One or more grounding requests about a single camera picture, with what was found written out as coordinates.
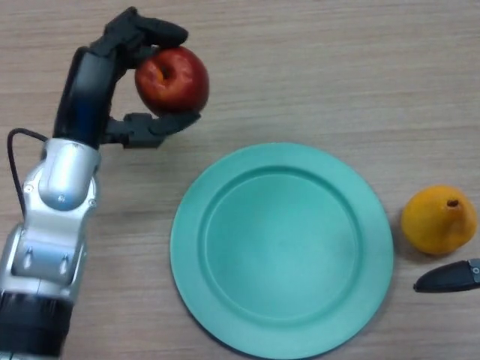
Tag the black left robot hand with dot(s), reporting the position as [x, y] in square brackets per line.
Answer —
[84, 101]

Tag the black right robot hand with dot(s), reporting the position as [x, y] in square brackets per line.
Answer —
[446, 277]

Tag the red apple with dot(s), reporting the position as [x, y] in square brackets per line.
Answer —
[176, 80]

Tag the green round plate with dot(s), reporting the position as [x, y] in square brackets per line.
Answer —
[281, 255]

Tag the yellow pear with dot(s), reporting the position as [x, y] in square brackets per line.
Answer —
[431, 225]

